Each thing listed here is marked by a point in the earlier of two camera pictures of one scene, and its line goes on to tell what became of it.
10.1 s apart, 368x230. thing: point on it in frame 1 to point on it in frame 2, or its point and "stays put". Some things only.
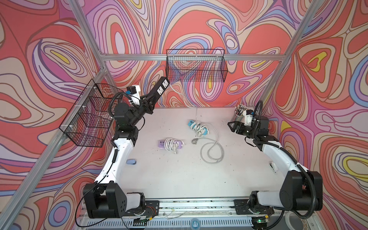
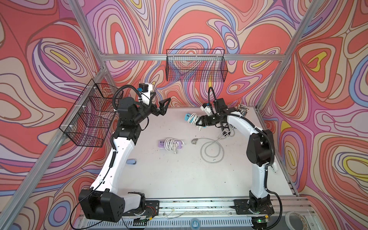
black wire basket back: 196,65 stays put
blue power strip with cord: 197,126 to 192,118
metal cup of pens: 239,109 stays put
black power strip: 159,87 to 226,133
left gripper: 145,106 to 162,112
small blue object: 131,161 stays put
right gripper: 239,124 to 202,118
